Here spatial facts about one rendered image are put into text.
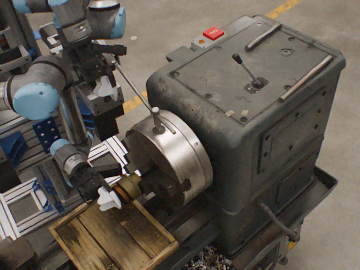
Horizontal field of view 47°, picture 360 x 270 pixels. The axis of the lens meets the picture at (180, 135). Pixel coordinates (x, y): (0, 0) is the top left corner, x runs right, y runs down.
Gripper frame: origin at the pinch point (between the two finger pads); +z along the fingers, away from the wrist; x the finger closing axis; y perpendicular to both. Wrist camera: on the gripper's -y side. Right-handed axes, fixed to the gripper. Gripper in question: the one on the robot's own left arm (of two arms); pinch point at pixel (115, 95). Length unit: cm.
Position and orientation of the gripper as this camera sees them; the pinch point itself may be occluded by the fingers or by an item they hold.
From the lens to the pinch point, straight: 128.9
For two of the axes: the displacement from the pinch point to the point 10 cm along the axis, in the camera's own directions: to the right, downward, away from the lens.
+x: 5.6, 1.9, -8.0
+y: -7.5, 5.2, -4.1
